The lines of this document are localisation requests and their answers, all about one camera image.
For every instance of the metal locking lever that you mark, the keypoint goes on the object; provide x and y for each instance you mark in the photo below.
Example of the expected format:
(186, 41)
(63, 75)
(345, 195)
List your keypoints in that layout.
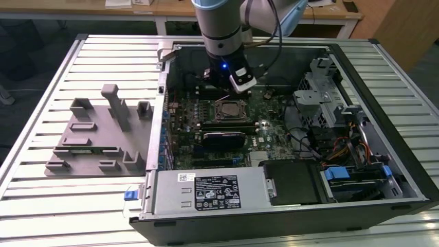
(222, 98)

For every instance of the silver CPU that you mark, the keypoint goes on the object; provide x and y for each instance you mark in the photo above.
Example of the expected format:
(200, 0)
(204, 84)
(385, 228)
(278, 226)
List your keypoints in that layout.
(230, 109)

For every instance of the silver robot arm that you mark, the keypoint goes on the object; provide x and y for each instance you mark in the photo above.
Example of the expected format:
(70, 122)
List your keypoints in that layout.
(219, 28)

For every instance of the black RAM slot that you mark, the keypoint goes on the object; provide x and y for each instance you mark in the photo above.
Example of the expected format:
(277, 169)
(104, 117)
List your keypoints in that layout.
(204, 88)
(228, 124)
(228, 130)
(212, 97)
(228, 127)
(212, 94)

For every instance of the round coin cell battery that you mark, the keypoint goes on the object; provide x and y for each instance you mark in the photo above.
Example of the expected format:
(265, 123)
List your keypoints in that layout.
(269, 94)

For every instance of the grey metal drive cage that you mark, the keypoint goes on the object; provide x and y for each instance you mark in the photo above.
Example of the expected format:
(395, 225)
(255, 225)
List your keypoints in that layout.
(309, 97)

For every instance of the black graphics card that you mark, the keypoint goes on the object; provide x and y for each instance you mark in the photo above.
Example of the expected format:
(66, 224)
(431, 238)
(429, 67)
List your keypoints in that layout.
(223, 140)

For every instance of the white box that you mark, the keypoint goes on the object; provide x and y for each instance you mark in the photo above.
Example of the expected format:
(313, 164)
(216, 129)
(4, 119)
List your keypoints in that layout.
(142, 2)

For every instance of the green motherboard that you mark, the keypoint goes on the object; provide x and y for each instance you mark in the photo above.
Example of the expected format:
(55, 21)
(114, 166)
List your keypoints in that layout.
(274, 139)

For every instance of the white paper sheet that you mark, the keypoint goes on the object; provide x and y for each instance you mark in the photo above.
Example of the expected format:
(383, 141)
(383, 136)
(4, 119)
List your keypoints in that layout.
(118, 2)

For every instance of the silver chipset heatsink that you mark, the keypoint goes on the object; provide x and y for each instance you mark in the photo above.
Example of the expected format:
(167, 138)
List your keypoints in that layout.
(261, 156)

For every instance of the black expansion slot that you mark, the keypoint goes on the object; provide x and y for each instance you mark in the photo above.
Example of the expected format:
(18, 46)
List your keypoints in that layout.
(211, 163)

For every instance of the black flat device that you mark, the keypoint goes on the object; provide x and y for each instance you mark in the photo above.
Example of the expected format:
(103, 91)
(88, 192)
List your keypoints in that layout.
(350, 6)

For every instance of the grey parts rack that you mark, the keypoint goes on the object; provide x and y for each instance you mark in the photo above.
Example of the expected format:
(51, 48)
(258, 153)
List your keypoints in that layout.
(99, 144)

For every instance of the wooden desk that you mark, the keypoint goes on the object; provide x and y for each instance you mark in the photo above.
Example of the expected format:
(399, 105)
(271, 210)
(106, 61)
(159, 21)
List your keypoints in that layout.
(68, 11)

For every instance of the green RAM stick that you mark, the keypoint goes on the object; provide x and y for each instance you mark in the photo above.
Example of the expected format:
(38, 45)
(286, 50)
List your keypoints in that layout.
(92, 150)

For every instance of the black plastic shroud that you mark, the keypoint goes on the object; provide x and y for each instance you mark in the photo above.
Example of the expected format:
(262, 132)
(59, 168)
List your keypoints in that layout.
(295, 181)

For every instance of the silver power supply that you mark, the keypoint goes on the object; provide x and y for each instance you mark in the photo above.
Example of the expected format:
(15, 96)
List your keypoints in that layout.
(168, 193)

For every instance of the blue disk carrier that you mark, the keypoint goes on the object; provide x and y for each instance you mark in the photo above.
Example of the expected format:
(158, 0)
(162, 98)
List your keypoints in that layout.
(338, 173)

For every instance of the wooden cabinet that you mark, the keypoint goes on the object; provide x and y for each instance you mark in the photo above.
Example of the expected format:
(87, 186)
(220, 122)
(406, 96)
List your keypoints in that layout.
(405, 31)

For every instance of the blue case latch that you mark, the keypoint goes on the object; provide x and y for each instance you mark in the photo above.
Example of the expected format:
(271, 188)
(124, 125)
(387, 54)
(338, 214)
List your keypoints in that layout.
(130, 196)

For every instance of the black PC case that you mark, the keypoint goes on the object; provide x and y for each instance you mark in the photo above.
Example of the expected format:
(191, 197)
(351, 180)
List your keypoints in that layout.
(241, 229)

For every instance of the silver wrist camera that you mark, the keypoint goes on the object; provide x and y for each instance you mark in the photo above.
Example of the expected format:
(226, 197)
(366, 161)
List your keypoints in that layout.
(245, 80)
(207, 73)

